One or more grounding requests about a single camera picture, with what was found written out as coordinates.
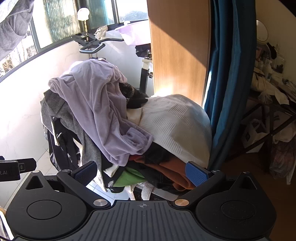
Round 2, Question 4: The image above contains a lavender ribbed pajama garment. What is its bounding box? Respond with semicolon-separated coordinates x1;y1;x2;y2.
48;59;153;166

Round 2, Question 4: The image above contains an orange garment in pile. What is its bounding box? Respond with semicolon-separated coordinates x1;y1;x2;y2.
127;155;195;193

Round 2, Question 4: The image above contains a green garment in pile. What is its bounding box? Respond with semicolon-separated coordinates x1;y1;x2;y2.
113;167;146;187

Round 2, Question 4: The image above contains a white textured blanket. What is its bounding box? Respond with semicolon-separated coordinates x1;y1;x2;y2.
127;94;212;168

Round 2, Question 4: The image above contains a blue curtain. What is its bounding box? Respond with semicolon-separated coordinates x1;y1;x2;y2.
204;1;256;170

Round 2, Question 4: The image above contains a cluttered side table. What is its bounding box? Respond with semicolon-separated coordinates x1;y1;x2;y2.
243;43;295;184

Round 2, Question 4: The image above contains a black knit hat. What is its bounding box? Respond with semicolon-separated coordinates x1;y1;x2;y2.
119;83;148;109

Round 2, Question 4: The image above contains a black exercise bike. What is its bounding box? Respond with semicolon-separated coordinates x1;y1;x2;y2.
71;33;154;96

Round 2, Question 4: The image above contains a grey hanging garment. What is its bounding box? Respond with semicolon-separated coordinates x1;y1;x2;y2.
1;1;34;60

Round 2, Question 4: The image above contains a wooden wardrobe panel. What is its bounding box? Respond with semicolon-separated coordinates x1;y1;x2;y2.
147;1;211;105

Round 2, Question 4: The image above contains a round vanity mirror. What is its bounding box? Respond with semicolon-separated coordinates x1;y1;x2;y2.
256;20;268;44

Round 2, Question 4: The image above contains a purple plastic basin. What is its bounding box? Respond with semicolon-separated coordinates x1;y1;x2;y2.
106;20;151;46

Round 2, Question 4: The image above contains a white globe lamp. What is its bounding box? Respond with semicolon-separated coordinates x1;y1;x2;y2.
77;8;90;32

